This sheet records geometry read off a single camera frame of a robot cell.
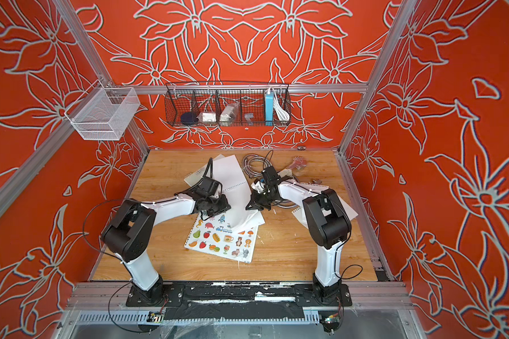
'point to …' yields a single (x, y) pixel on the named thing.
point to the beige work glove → (285, 172)
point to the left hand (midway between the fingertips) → (231, 205)
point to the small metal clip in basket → (247, 116)
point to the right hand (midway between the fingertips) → (243, 207)
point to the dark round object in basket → (189, 118)
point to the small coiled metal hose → (249, 171)
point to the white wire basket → (103, 114)
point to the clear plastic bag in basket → (228, 114)
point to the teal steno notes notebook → (227, 171)
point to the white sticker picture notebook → (215, 236)
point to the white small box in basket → (208, 117)
